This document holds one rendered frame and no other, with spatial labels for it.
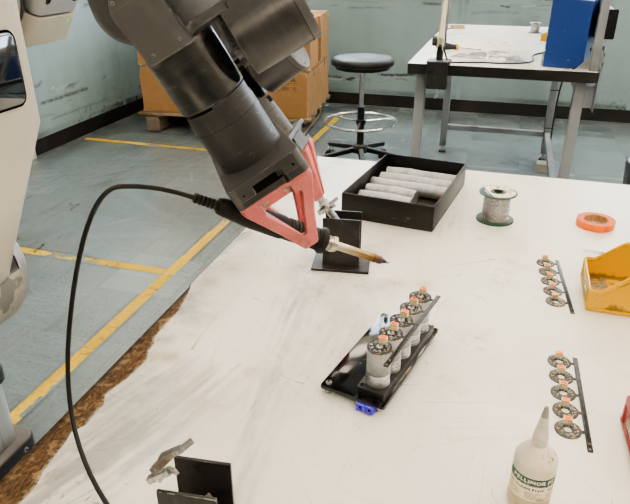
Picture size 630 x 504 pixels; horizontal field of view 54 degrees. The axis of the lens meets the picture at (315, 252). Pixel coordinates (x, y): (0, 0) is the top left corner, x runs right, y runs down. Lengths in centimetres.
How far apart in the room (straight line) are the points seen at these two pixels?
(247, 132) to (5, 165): 38
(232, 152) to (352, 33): 465
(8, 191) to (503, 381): 60
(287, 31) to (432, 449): 39
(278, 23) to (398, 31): 459
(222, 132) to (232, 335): 33
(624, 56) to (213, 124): 467
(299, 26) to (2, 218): 46
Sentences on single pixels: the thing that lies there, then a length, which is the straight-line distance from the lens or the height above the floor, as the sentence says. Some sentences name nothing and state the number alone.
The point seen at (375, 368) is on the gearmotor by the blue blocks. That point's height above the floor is 79.
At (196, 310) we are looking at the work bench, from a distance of 81.
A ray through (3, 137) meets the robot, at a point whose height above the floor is 97.
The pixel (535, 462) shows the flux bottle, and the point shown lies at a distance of 54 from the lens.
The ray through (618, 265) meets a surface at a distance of 94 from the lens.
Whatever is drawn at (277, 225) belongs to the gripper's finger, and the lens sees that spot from 53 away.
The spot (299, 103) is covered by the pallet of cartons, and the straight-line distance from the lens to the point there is 415.
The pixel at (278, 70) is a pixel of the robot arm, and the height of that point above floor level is 103.
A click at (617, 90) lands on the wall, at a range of 510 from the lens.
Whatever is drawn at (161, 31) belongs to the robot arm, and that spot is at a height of 112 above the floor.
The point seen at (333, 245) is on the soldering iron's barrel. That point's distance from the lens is 57.
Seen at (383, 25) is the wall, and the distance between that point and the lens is 507.
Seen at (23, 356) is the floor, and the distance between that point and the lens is 219.
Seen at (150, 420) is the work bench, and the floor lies 75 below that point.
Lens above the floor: 117
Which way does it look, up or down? 26 degrees down
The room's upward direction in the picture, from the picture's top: straight up
